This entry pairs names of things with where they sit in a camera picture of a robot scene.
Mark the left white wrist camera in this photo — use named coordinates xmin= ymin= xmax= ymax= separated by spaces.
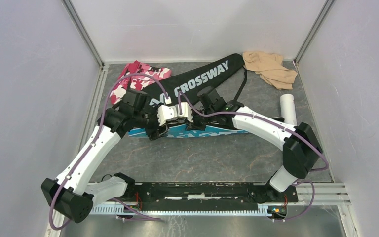
xmin=157 ymin=105 xmax=179 ymax=126

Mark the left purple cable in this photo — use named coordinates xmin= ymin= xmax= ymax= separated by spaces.
xmin=48 ymin=72 xmax=172 ymax=231

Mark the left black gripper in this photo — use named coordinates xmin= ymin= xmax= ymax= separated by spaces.
xmin=134 ymin=102 xmax=170 ymax=141

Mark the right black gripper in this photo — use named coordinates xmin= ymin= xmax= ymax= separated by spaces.
xmin=185 ymin=107 xmax=216 ymax=131

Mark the beige folded cloth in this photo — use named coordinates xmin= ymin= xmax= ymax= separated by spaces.
xmin=242 ymin=51 xmax=298 ymax=90

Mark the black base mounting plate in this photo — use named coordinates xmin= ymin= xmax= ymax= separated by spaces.
xmin=117 ymin=182 xmax=299 ymax=211

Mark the white shuttlecock tube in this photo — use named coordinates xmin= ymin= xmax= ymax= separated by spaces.
xmin=280 ymin=94 xmax=298 ymax=125

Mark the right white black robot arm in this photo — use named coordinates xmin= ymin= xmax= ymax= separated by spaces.
xmin=197 ymin=87 xmax=327 ymax=201

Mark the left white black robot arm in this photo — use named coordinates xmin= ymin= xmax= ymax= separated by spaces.
xmin=41 ymin=89 xmax=175 ymax=230

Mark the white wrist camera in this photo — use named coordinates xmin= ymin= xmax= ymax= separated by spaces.
xmin=177 ymin=102 xmax=193 ymax=122
xmin=157 ymin=105 xmax=179 ymax=126

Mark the blue Sport racket bag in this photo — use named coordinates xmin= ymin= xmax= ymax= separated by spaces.
xmin=127 ymin=116 xmax=287 ymax=139

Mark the white slotted cable duct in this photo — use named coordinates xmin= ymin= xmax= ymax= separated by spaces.
xmin=90 ymin=202 xmax=272 ymax=217

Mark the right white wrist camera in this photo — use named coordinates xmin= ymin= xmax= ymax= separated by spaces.
xmin=177 ymin=102 xmax=193 ymax=122

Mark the black Crossway racket bag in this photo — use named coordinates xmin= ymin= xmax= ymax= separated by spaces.
xmin=160 ymin=53 xmax=244 ymax=105

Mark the pink camouflage racket bag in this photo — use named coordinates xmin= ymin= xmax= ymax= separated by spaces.
xmin=110 ymin=61 xmax=172 ymax=105

